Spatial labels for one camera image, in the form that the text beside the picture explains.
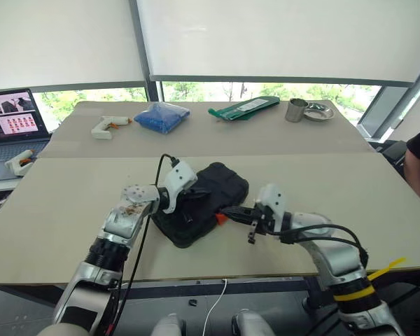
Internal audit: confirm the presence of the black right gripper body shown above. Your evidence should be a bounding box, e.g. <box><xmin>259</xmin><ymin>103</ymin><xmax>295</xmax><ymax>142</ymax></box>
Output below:
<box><xmin>246</xmin><ymin>204</ymin><xmax>278</xmax><ymax>246</ymax></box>

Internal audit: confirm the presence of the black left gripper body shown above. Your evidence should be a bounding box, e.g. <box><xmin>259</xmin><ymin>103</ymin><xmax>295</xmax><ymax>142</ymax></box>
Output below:
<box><xmin>177</xmin><ymin>187</ymin><xmax>206</xmax><ymax>211</ymax></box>

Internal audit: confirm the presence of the black plastic tool case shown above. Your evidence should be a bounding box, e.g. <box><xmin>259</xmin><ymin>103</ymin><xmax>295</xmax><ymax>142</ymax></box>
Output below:
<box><xmin>150</xmin><ymin>161</ymin><xmax>251</xmax><ymax>250</ymax></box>

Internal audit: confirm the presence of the blue bead bag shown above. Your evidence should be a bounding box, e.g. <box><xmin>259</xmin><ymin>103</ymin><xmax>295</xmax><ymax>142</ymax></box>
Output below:
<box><xmin>133</xmin><ymin>101</ymin><xmax>192</xmax><ymax>135</ymax></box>

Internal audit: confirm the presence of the green flat package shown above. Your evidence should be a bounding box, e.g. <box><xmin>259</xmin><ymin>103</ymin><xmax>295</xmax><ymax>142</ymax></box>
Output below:
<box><xmin>207</xmin><ymin>94</ymin><xmax>281</xmax><ymax>123</ymax></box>

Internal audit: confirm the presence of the grey rounded shape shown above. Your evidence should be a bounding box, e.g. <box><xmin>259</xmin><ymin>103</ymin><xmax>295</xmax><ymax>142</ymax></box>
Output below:
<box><xmin>230</xmin><ymin>308</ymin><xmax>278</xmax><ymax>336</ymax></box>
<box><xmin>150</xmin><ymin>312</ymin><xmax>187</xmax><ymax>336</ymax></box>

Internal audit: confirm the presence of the white glue gun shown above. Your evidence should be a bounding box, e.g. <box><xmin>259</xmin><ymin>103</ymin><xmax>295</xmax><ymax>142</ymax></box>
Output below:
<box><xmin>3</xmin><ymin>148</ymin><xmax>37</xmax><ymax>177</ymax></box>
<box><xmin>90</xmin><ymin>115</ymin><xmax>134</xmax><ymax>141</ymax></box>

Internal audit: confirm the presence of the steel cup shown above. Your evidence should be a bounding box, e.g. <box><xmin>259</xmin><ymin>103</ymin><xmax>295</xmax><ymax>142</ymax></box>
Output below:
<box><xmin>284</xmin><ymin>97</ymin><xmax>310</xmax><ymax>124</ymax></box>

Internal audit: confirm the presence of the steel round dish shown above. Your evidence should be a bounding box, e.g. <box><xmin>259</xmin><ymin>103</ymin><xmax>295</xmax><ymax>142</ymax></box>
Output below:
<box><xmin>302</xmin><ymin>102</ymin><xmax>336</xmax><ymax>124</ymax></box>

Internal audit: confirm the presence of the grey window pillar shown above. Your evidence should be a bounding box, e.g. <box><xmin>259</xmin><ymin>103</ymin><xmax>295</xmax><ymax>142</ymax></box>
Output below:
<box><xmin>128</xmin><ymin>0</ymin><xmax>165</xmax><ymax>103</ymax></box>

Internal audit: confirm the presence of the wide white roller blind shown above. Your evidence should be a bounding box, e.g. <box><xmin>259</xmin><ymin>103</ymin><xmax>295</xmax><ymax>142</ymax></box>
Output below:
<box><xmin>135</xmin><ymin>0</ymin><xmax>420</xmax><ymax>85</ymax></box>

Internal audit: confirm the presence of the open laptop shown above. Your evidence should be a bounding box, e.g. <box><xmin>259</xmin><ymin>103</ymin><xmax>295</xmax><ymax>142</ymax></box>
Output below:
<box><xmin>0</xmin><ymin>87</ymin><xmax>52</xmax><ymax>183</ymax></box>

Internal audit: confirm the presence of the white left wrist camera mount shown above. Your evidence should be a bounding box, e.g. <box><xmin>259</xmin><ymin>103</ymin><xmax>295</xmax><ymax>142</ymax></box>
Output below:
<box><xmin>163</xmin><ymin>160</ymin><xmax>199</xmax><ymax>215</ymax></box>

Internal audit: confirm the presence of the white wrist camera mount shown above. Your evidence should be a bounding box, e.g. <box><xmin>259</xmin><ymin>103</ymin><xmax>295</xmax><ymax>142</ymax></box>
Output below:
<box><xmin>256</xmin><ymin>183</ymin><xmax>288</xmax><ymax>225</ymax></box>
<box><xmin>163</xmin><ymin>160</ymin><xmax>199</xmax><ymax>215</ymax></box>

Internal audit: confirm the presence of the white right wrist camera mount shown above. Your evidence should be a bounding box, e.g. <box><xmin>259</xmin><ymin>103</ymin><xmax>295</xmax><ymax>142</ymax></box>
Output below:
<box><xmin>256</xmin><ymin>183</ymin><xmax>288</xmax><ymax>225</ymax></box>

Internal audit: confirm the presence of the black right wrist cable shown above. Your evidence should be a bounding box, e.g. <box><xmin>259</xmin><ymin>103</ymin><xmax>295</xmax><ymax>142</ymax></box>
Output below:
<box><xmin>279</xmin><ymin>223</ymin><xmax>370</xmax><ymax>267</ymax></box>

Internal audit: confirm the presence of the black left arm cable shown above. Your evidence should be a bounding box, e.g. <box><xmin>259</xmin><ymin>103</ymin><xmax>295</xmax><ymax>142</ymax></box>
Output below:
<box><xmin>106</xmin><ymin>153</ymin><xmax>181</xmax><ymax>336</ymax></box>

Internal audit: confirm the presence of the thin white cable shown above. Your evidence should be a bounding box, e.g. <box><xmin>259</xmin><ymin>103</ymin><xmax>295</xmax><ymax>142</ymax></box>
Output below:
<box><xmin>200</xmin><ymin>277</ymin><xmax>230</xmax><ymax>336</ymax></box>

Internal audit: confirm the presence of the grey slanted window frame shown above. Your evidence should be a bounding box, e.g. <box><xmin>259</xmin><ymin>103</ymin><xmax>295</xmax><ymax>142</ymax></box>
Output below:
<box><xmin>356</xmin><ymin>58</ymin><xmax>420</xmax><ymax>141</ymax></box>

